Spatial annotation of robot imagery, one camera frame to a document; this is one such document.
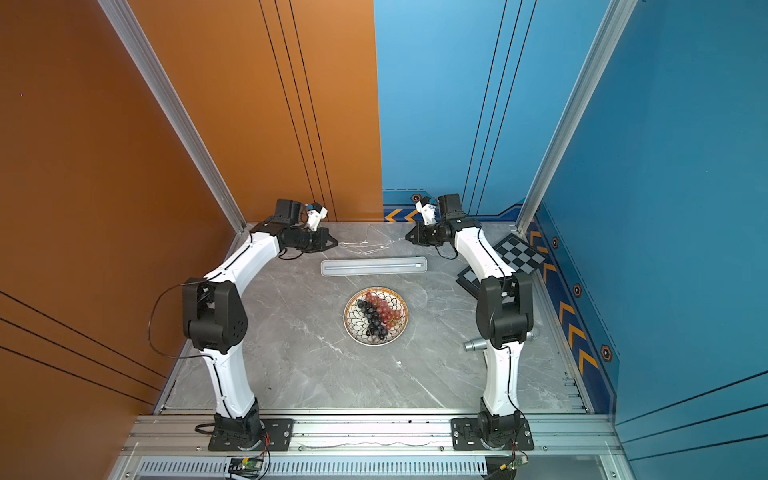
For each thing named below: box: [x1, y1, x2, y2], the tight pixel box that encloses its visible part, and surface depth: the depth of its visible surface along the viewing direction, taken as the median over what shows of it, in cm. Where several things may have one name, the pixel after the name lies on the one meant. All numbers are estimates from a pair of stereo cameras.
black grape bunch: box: [357, 299, 388, 340], surface depth 91 cm
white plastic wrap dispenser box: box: [320, 257, 428, 277], surface depth 101 cm
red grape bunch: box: [365, 292, 400, 330], surface depth 93 cm
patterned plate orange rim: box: [343, 286, 409, 347], surface depth 94 cm
